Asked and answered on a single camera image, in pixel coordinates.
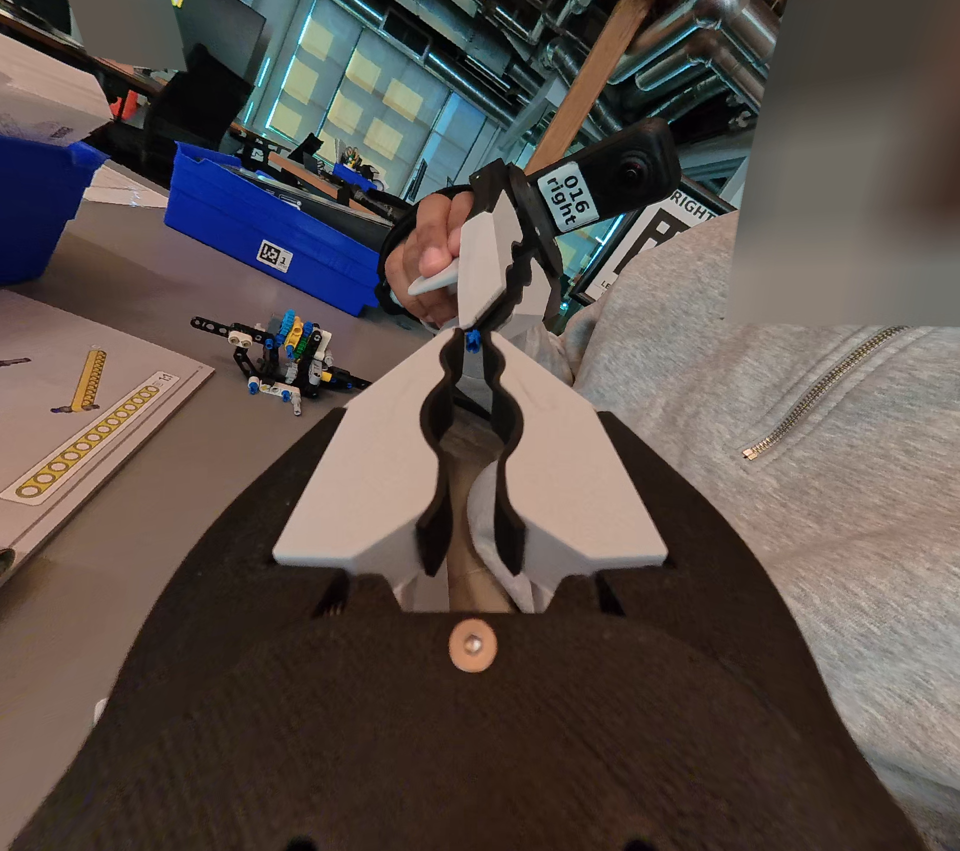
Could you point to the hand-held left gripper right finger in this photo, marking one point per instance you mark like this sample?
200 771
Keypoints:
577 483

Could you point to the grey zip hoodie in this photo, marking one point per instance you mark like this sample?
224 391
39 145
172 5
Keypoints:
787 491

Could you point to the small blue bin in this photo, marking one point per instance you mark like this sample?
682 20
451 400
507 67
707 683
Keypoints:
352 174

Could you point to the lego instruction booklet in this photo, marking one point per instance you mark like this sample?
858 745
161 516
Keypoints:
90 416

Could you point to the person's right hand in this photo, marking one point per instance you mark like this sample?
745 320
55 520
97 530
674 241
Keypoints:
431 243

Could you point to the white cardboard box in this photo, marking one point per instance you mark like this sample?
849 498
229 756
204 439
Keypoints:
45 93

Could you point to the wooden post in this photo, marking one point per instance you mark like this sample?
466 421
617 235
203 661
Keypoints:
600 63

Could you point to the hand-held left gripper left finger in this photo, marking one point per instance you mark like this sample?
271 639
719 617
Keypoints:
360 483

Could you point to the large black screen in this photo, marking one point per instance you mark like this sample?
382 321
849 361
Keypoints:
217 18

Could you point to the multicoloured lego assembly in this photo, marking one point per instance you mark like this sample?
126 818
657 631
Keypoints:
289 356

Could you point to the blue plastic bin with tag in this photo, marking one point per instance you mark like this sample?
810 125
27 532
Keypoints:
277 236

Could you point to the white printed sign board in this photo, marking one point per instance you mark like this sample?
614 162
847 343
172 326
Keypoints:
675 243

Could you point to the blue lego pin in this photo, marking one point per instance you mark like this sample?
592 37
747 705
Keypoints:
472 339

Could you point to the person's right forearm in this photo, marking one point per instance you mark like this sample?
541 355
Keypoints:
615 333

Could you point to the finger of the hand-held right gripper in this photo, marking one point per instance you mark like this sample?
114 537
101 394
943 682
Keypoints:
531 300
486 258

